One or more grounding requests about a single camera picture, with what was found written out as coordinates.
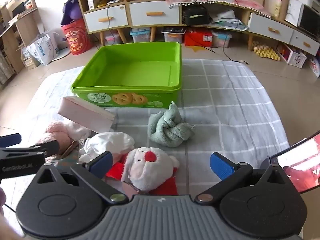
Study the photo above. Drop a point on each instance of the purple bag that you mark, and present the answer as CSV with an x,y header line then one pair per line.
x,y
71,10

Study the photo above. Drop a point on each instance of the grey checked blanket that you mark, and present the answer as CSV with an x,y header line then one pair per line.
x,y
225,100

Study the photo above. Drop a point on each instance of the black oven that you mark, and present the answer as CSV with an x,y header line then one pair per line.
x,y
311,21

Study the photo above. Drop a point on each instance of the black framed screen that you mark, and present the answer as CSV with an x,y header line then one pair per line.
x,y
300,165

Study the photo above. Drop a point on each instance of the pink tissue pack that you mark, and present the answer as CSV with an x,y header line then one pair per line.
x,y
85,115

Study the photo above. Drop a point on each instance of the person's left hand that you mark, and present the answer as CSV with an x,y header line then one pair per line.
x,y
2,197

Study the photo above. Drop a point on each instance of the green plastic box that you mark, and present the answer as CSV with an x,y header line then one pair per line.
x,y
132,70

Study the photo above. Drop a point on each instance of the small white carton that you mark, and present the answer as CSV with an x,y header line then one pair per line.
x,y
92,2

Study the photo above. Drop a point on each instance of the clear storage box pink contents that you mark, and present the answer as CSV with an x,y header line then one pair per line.
x,y
113,39

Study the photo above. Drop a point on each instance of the white round base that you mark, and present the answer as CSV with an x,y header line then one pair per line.
x,y
62,54

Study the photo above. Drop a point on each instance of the clear storage box black lid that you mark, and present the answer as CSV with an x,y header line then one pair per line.
x,y
173,33

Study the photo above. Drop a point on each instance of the white printed box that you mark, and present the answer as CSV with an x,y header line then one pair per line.
x,y
295,56

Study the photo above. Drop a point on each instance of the grey curtain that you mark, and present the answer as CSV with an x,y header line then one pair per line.
x,y
6,67

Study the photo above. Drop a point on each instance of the person's left forearm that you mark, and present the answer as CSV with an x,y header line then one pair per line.
x,y
5,230

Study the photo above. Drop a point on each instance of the white plastic bag blue print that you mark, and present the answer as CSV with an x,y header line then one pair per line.
x,y
42,47

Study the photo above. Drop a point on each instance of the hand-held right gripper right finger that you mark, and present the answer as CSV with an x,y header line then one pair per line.
x,y
221,165

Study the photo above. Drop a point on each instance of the stack of books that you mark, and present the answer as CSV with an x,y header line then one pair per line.
x,y
29,61

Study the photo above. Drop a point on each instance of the clear storage box blue lid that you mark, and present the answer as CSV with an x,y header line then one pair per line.
x,y
140,35

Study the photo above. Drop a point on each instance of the folded white clothes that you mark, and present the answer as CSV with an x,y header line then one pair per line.
x,y
225,18

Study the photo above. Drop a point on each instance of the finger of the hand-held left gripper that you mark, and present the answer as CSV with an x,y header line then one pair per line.
x,y
46,147
10,139

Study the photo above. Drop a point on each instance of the yellow egg tray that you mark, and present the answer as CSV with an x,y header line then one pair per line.
x,y
266,51

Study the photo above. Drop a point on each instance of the red box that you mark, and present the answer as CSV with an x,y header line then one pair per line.
x,y
198,37

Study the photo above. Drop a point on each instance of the wooden desk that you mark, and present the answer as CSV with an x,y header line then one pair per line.
x,y
17,35

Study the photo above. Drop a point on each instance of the white cloth bundle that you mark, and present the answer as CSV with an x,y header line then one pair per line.
x,y
78,130
110,142

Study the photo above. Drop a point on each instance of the pink plush toy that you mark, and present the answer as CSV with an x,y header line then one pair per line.
x,y
56,135

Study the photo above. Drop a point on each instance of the black bag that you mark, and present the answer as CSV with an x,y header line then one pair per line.
x,y
196,15

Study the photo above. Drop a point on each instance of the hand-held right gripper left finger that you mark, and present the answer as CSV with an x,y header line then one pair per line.
x,y
101,164

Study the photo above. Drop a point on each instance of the yellow paper star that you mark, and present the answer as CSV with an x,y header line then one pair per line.
x,y
200,49

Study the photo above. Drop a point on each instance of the wooden cabinet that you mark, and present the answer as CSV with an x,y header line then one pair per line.
x,y
127,0

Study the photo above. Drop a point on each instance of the red printed bag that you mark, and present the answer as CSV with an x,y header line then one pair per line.
x,y
75,37

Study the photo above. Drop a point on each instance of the green towel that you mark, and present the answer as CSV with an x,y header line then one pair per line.
x,y
167,130

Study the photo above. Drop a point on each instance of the santa plush toy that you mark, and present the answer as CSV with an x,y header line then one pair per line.
x,y
145,167

